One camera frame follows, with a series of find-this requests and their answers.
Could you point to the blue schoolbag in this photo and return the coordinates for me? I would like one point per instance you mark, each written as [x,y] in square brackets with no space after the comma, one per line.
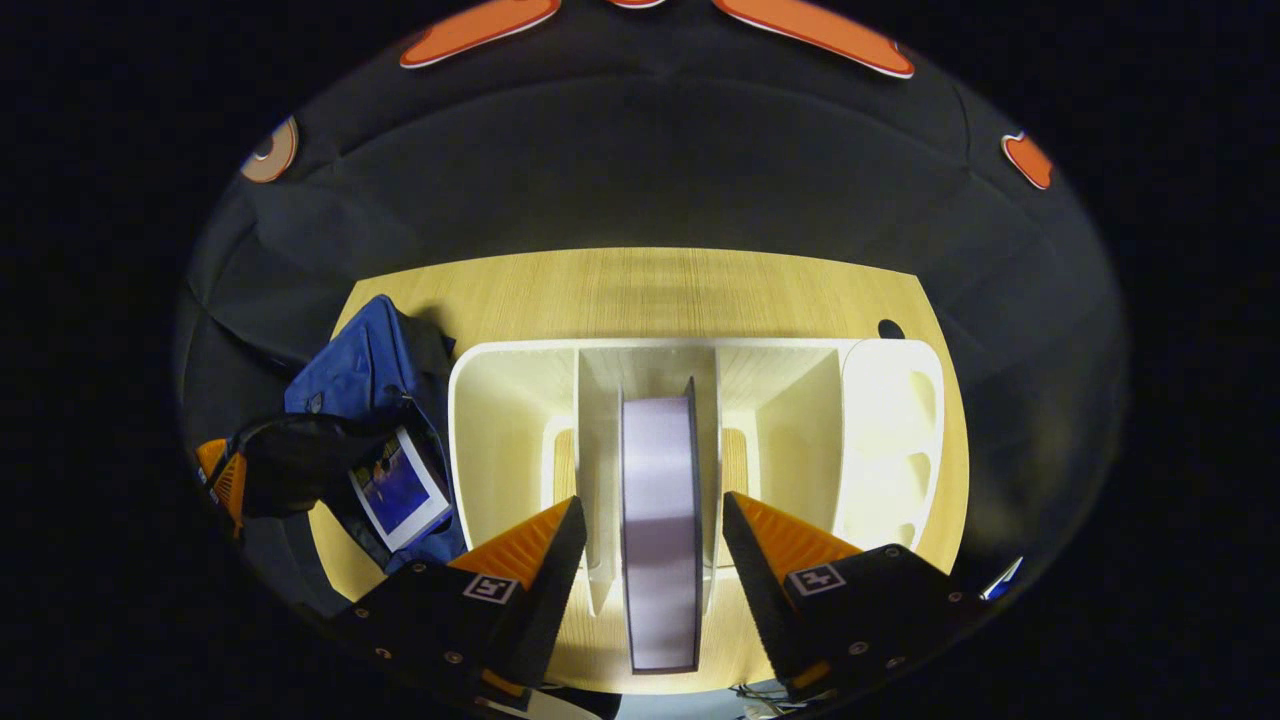
[350,370]

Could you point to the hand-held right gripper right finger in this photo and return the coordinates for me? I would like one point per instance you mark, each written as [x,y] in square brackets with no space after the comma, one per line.
[765,590]

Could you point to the black book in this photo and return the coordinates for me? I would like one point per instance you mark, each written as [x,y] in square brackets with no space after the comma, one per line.
[660,520]

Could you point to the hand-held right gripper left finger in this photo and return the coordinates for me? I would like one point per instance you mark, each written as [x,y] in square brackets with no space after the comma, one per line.
[540,590]

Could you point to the white and blue strip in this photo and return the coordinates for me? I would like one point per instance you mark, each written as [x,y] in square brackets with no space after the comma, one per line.
[1002,580]

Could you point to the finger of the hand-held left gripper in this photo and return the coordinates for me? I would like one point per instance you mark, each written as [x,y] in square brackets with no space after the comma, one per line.
[228,485]

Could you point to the navy blue book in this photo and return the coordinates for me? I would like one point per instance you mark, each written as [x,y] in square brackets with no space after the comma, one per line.
[400,490]

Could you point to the white bookshelf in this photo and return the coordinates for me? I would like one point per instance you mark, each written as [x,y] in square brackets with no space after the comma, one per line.
[890,440]

